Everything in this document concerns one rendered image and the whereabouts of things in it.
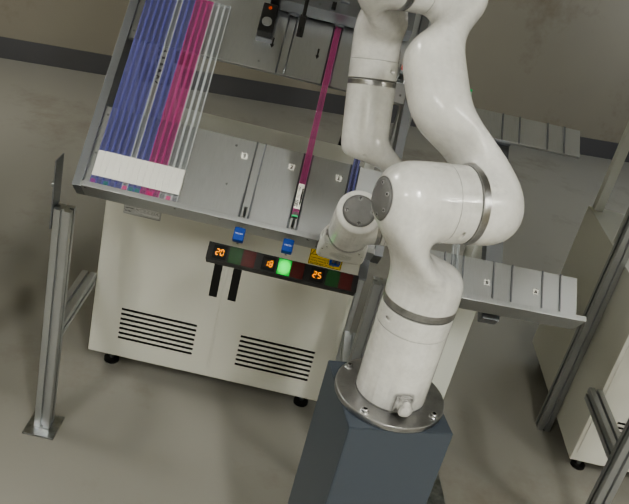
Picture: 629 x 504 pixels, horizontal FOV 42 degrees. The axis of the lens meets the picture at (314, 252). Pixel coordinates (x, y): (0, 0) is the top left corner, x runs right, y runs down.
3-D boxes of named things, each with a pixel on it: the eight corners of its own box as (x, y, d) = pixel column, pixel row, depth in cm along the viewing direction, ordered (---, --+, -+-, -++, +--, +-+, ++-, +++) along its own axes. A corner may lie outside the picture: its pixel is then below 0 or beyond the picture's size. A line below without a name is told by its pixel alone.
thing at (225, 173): (372, 254, 184) (374, 250, 181) (84, 186, 182) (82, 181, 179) (387, 177, 190) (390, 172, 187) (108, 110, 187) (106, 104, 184)
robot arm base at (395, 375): (457, 436, 133) (494, 343, 125) (346, 429, 128) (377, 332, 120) (424, 366, 149) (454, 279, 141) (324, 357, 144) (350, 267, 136)
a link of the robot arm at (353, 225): (376, 213, 162) (330, 208, 162) (388, 192, 150) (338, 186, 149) (373, 254, 160) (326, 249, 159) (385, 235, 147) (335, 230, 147)
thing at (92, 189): (369, 262, 187) (374, 254, 180) (85, 195, 184) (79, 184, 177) (370, 257, 187) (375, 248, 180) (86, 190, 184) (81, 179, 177)
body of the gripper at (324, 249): (319, 246, 162) (313, 260, 172) (369, 257, 162) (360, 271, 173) (326, 211, 164) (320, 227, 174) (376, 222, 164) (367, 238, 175)
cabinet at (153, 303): (318, 419, 241) (371, 235, 214) (85, 366, 238) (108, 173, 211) (329, 308, 299) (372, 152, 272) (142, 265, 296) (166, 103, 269)
